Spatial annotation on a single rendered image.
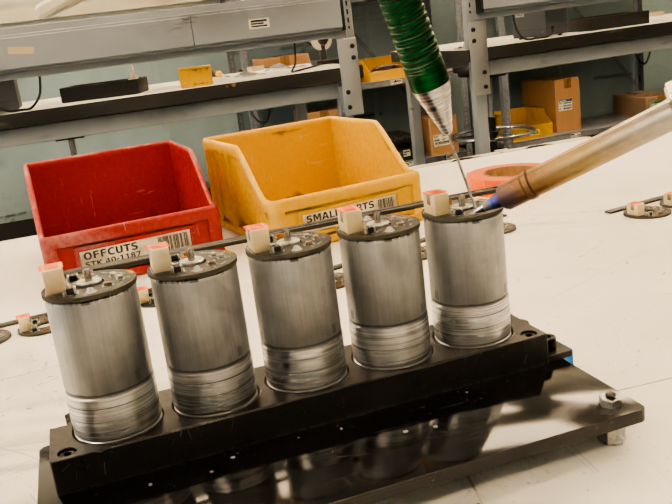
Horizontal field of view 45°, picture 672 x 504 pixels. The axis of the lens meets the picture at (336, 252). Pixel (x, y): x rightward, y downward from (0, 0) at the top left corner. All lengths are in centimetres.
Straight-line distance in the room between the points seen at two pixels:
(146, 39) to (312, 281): 224
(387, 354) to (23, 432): 13
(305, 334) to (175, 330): 4
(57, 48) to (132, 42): 20
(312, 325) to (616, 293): 16
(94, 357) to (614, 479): 14
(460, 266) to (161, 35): 224
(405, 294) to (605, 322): 11
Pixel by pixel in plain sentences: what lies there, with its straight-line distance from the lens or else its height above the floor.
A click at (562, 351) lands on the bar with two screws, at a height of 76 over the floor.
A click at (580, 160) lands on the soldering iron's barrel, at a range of 23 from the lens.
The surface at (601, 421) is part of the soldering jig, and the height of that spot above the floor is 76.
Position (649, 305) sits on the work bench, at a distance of 34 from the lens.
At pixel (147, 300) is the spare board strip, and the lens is 41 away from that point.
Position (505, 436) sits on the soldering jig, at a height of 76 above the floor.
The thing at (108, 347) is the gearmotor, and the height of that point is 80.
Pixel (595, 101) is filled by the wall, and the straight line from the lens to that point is 551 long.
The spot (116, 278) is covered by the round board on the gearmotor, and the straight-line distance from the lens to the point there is 23.
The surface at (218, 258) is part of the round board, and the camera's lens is 23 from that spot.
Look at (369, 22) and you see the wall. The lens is 482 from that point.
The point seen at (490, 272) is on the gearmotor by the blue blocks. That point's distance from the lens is 25.
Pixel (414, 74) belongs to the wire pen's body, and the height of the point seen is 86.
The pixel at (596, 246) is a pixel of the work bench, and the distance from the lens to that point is 42.
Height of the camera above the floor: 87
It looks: 15 degrees down
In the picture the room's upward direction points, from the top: 7 degrees counter-clockwise
